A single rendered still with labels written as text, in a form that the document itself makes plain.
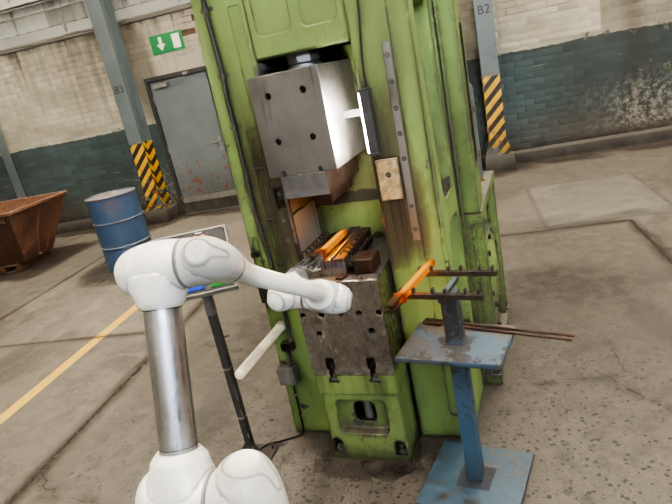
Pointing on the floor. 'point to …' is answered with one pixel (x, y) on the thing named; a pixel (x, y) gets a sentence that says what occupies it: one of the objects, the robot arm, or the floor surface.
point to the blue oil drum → (117, 222)
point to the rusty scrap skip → (28, 229)
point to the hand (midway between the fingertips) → (316, 257)
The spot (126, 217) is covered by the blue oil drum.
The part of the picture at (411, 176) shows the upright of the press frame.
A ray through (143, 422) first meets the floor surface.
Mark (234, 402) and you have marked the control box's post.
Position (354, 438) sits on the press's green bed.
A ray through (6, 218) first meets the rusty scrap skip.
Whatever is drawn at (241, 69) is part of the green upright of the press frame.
